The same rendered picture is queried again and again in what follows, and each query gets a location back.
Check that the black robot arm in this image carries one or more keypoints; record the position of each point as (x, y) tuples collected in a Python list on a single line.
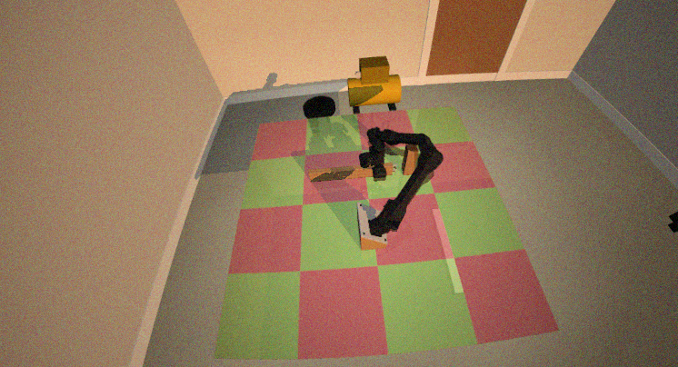
[(429, 159)]

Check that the dark brown wooden post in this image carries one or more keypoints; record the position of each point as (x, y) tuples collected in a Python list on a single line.
[(410, 157)]

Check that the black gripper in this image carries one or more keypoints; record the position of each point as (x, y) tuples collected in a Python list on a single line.
[(378, 171)]

